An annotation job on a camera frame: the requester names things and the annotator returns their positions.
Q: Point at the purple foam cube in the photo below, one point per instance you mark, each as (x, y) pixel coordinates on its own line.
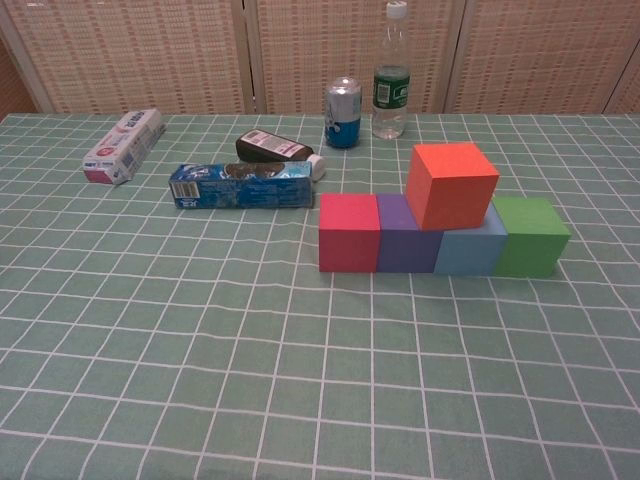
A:
(405, 250)

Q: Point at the light blue foam cube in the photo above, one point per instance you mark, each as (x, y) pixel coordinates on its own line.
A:
(465, 255)

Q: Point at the green checked tablecloth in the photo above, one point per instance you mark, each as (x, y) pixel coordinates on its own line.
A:
(200, 350)

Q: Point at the orange-red foam cube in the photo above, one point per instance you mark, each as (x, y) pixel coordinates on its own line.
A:
(450, 200)

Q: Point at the clear water bottle green label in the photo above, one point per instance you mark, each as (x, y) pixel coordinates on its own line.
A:
(390, 95)

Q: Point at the white pink toothpaste box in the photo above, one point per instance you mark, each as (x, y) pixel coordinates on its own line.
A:
(125, 145)

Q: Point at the green foam cube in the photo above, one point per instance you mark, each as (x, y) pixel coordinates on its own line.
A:
(532, 240)

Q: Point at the blue silver drink can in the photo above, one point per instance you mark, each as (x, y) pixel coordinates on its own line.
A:
(343, 120)

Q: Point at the magenta-red foam cube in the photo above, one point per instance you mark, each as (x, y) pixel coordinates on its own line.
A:
(347, 235)

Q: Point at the blue cookie box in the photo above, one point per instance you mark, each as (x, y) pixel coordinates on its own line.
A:
(240, 192)

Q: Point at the bamboo folding screen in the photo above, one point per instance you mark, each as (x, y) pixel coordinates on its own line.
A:
(150, 55)

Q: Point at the dark brown bottle white cap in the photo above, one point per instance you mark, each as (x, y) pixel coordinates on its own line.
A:
(270, 147)

